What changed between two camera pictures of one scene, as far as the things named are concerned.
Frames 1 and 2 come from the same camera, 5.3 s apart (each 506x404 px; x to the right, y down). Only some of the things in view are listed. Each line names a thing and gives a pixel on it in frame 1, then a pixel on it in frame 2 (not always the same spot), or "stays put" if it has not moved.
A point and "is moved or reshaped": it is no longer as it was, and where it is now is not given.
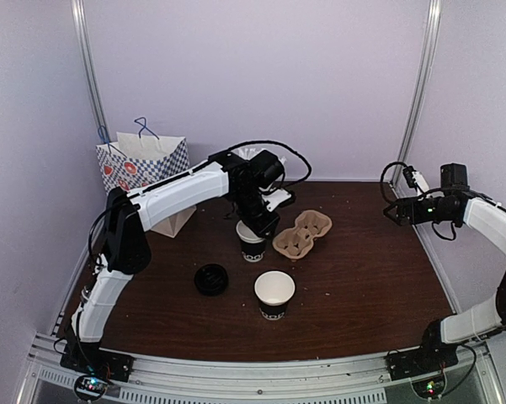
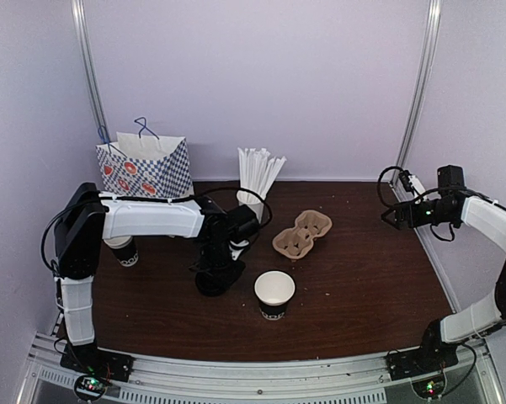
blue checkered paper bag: x=137 y=160 stays put
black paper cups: x=253 y=248 is moved or reshaped
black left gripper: x=263 y=227 to x=202 y=263
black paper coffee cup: x=274 y=289 stays put
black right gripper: x=404 y=204 stays put
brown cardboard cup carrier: x=297 y=241 stays put
